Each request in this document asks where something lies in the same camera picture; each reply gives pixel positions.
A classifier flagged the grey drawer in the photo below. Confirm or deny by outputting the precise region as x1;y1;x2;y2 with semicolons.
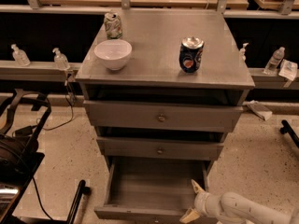
97;136;223;161
94;157;208;224
83;100;243;133

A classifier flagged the grey wooden drawer cabinet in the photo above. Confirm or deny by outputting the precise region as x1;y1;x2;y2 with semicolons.
75;8;256;180

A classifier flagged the clear plastic water bottle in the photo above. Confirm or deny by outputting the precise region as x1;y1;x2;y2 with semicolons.
263;47;285;74

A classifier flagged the crushed green soda can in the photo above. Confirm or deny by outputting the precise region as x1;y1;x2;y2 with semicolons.
104;12;122;39

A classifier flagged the white ceramic bowl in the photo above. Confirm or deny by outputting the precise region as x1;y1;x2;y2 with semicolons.
94;39;132;70

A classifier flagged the black chair leg bottom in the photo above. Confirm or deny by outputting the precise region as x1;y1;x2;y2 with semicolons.
66;180;91;224

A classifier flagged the black caster leg right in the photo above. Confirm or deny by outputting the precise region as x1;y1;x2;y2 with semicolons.
279;119;299;148

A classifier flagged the clear pump bottle far left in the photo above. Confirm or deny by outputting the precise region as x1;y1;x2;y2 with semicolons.
11;44;30;66

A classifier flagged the grey top drawer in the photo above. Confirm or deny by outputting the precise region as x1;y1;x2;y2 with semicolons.
83;100;243;133

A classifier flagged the grey middle drawer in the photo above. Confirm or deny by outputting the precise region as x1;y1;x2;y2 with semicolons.
97;136;223;161

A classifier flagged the crushed blue pepsi can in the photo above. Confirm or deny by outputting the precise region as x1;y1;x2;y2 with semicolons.
179;36;205;73

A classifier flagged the metal shelf rack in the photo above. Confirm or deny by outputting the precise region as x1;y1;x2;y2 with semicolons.
1;0;298;20

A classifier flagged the grey bottom drawer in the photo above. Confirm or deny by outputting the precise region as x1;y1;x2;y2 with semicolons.
94;157;208;224

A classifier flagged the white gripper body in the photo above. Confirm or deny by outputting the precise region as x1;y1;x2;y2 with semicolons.
194;191;222;217

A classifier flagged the grey box on floor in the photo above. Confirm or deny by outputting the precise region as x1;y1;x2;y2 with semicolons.
247;101;273;120

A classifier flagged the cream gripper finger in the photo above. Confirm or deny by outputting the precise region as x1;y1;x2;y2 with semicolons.
192;180;204;194
179;207;200;224

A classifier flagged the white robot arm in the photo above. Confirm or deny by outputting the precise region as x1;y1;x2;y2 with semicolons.
179;180;299;224

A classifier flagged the small pump bottle right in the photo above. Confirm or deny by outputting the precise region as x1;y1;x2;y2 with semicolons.
239;43;249;61

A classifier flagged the black bag with straps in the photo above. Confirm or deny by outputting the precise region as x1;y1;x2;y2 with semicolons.
0;89;51;182

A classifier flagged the clear plastic bag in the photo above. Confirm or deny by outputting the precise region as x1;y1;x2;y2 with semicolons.
278;60;298;81

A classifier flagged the clear pump bottle near cabinet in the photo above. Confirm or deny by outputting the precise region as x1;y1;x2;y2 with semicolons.
52;48;70;71

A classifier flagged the black cable on floor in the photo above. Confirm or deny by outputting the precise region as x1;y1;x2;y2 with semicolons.
32;77;78;133

